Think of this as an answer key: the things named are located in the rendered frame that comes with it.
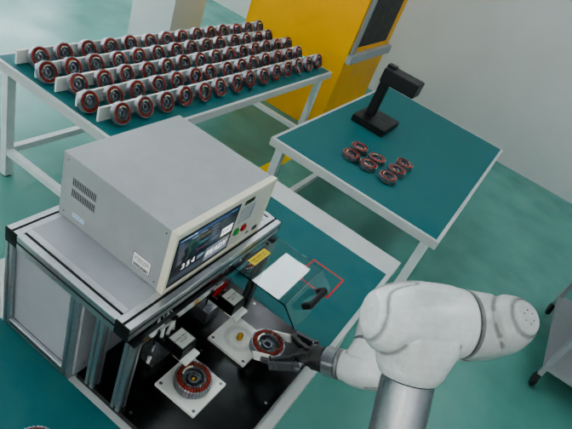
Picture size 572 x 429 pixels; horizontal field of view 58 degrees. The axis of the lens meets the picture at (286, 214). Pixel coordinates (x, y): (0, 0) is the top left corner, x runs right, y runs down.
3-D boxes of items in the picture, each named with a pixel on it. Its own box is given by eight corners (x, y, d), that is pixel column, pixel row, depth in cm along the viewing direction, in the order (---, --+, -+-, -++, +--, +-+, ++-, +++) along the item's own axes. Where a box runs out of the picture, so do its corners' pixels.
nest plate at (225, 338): (268, 341, 175) (269, 340, 174) (243, 368, 163) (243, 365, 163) (234, 315, 179) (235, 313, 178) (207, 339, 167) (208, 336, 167)
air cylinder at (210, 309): (218, 313, 177) (221, 302, 174) (203, 324, 171) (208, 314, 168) (207, 305, 179) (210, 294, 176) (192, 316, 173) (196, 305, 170)
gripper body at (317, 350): (319, 379, 152) (292, 371, 157) (332, 362, 158) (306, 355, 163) (317, 357, 149) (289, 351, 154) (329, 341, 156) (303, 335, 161)
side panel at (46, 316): (76, 373, 146) (88, 296, 128) (67, 379, 143) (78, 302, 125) (12, 314, 153) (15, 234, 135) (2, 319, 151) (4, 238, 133)
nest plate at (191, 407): (225, 386, 156) (225, 383, 155) (192, 419, 144) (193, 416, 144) (188, 355, 160) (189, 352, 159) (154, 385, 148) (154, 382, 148)
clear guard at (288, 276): (330, 291, 170) (337, 278, 166) (294, 329, 151) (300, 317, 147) (253, 236, 178) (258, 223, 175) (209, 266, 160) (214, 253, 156)
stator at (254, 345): (288, 349, 168) (291, 342, 166) (269, 369, 160) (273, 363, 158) (260, 328, 172) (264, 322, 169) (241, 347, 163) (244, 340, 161)
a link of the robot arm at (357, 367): (341, 389, 152) (356, 348, 159) (391, 403, 144) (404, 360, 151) (330, 373, 144) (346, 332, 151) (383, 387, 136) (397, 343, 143)
